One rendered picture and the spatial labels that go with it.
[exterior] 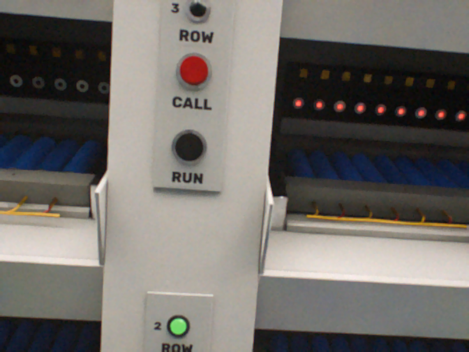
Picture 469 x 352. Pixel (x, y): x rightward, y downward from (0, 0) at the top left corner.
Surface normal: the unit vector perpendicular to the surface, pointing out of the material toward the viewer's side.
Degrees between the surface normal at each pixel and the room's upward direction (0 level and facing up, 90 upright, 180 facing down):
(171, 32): 90
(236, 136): 90
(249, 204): 90
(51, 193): 108
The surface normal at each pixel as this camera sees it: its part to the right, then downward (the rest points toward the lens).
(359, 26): 0.02, 0.44
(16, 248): 0.08, -0.90
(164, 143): 0.04, 0.14
